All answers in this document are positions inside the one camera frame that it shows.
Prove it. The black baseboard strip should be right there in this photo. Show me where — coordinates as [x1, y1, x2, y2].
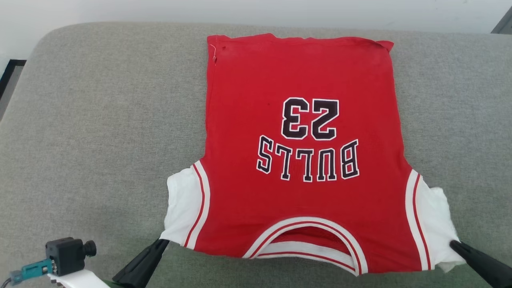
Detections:
[0, 59, 27, 120]

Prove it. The white left camera mount cover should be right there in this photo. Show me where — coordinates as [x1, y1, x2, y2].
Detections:
[47, 269, 111, 288]

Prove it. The teal cable connector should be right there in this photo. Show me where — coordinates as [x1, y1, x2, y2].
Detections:
[10, 259, 55, 285]

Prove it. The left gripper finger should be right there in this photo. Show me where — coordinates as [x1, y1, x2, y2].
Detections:
[112, 239, 166, 287]
[127, 240, 171, 288]

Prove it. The grey fabric sofa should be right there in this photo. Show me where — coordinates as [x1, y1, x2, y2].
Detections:
[0, 22, 512, 288]

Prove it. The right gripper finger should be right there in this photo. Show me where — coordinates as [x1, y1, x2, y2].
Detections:
[450, 240, 512, 285]
[450, 242, 509, 288]

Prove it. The grey metal bracket pole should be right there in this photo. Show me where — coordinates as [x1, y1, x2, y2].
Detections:
[491, 6, 512, 34]

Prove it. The red Bulls 23 jersey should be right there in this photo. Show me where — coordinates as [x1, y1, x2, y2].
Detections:
[160, 33, 467, 277]

